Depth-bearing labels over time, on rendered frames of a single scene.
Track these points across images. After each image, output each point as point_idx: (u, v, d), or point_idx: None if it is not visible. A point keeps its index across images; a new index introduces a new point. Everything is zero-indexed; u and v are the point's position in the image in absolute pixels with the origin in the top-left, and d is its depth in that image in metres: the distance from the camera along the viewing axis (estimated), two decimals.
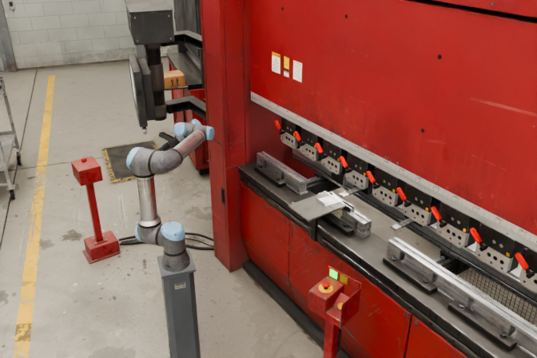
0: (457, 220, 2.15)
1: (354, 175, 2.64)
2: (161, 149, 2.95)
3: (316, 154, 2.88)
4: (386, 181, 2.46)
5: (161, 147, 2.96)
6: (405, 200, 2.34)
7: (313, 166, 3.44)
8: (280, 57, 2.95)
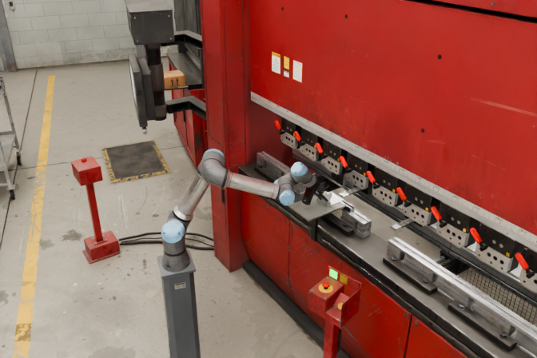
0: (457, 220, 2.15)
1: (354, 175, 2.64)
2: (324, 196, 2.75)
3: (316, 154, 2.88)
4: (386, 181, 2.46)
5: (321, 197, 2.75)
6: (405, 200, 2.34)
7: (313, 166, 3.44)
8: (280, 57, 2.95)
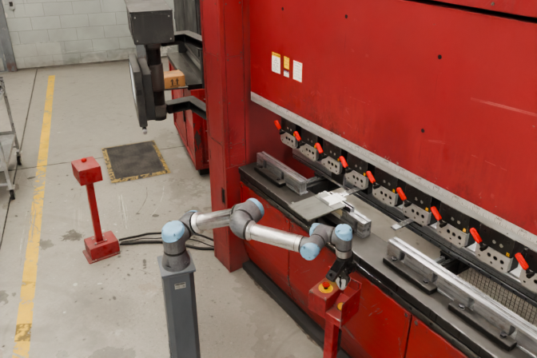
0: (457, 220, 2.15)
1: (354, 175, 2.64)
2: (349, 280, 2.38)
3: (316, 154, 2.88)
4: (386, 181, 2.46)
5: (346, 279, 2.37)
6: (405, 200, 2.34)
7: (313, 166, 3.44)
8: (280, 57, 2.95)
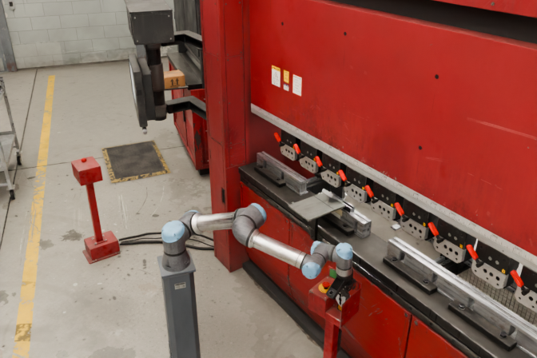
0: (454, 236, 2.19)
1: (353, 188, 2.68)
2: (349, 297, 2.43)
3: (315, 167, 2.92)
4: (384, 196, 2.49)
5: (346, 296, 2.42)
6: (403, 215, 2.38)
7: None
8: (280, 71, 2.99)
